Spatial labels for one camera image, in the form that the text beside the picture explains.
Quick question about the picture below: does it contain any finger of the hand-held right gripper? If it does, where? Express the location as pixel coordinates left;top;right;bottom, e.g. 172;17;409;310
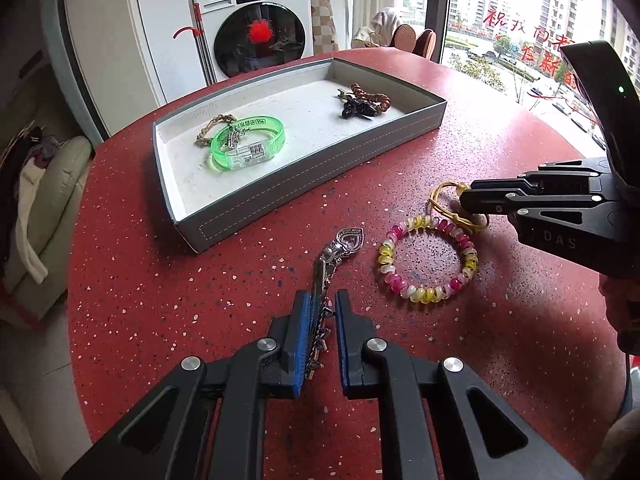
459;157;614;202
459;195;617;222

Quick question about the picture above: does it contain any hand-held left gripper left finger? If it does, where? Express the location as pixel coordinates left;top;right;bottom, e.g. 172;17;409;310
62;289;321;480

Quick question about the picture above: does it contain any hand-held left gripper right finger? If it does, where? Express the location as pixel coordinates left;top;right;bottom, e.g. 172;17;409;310
334;289;583;480

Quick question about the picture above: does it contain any silver heart pendant chain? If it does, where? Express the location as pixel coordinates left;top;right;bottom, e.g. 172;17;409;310
302;226;368;378

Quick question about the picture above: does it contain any yellow sunflower hair tie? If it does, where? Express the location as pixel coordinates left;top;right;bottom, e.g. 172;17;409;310
428;181;491;233

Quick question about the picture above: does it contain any brown spiral hair tie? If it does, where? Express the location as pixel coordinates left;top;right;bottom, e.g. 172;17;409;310
350;82;392;117

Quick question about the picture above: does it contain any green translucent bangle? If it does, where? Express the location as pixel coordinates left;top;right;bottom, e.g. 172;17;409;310
209;115;287;173

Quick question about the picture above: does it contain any black claw hair clip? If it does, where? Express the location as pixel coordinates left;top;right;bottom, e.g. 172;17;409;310
337;89;376;120

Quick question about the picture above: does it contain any beige braided bracelet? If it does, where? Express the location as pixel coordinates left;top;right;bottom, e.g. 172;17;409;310
195;113;238;148

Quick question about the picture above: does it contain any grey tray box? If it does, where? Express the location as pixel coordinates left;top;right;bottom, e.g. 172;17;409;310
151;56;447;254

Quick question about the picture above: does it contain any person's right hand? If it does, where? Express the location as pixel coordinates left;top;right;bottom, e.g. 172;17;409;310
597;274;640;357

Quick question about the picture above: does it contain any window with red lettering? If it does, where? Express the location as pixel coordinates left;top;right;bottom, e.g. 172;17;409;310
400;0;640;161

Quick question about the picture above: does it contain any brown slipper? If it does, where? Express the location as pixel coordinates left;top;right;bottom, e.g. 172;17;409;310
391;24;418;53
414;28;438;61

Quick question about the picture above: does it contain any white cloth bag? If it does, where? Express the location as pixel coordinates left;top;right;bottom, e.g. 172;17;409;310
351;7;403;50

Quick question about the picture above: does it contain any cream sofa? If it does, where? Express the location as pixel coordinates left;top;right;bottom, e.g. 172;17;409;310
0;135;96;331

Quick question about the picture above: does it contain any checkered board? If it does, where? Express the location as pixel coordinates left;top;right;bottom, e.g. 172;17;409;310
310;0;333;53

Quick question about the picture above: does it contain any white washing machine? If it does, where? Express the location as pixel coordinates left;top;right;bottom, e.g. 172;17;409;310
190;0;315;81

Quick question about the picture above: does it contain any pile of clothes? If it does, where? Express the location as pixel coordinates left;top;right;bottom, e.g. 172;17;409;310
0;120;56;281

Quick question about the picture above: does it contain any white cabinet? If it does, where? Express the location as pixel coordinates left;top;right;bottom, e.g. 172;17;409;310
62;0;201;136

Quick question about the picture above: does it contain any pink yellow beaded bracelet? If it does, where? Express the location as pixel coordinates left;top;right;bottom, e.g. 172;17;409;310
377;214;479;305

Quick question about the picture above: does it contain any red handled mop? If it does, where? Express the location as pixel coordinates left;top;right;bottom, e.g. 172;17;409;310
172;2;213;86

